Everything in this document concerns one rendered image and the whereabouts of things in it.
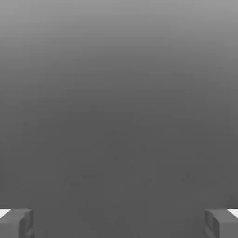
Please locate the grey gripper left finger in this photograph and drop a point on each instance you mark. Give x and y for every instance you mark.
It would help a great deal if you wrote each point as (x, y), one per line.
(13, 225)

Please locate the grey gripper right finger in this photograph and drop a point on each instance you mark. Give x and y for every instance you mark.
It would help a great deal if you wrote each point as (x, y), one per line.
(225, 225)

